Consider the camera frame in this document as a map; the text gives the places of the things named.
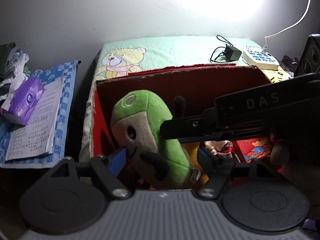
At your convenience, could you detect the green bean plush toy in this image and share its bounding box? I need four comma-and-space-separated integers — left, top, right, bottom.
110, 90, 201, 190

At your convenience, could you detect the dark striped cloth bundle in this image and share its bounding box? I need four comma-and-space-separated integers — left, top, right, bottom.
280, 55, 299, 73

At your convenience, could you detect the red cardboard box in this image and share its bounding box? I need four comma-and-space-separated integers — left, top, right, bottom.
89, 63, 296, 190

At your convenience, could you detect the white blue power strip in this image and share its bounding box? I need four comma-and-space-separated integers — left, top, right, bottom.
241, 49, 279, 70

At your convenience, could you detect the black power adapter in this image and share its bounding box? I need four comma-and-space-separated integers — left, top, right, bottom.
223, 46, 242, 61

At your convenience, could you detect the printed paper sheet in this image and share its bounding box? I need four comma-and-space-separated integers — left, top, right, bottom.
5, 77, 64, 161

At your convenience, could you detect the blue checkered towel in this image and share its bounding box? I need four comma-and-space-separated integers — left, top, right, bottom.
1, 60, 79, 168

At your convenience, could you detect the baby print bed sheet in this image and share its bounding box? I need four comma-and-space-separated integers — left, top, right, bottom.
79, 35, 293, 163

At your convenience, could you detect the purple tissue pack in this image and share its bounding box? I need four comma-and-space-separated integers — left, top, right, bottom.
1, 77, 45, 126

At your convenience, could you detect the black adapter cable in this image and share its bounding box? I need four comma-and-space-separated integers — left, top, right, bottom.
209, 35, 234, 64

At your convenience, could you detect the white power cord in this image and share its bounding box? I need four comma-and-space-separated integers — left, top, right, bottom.
261, 0, 316, 53

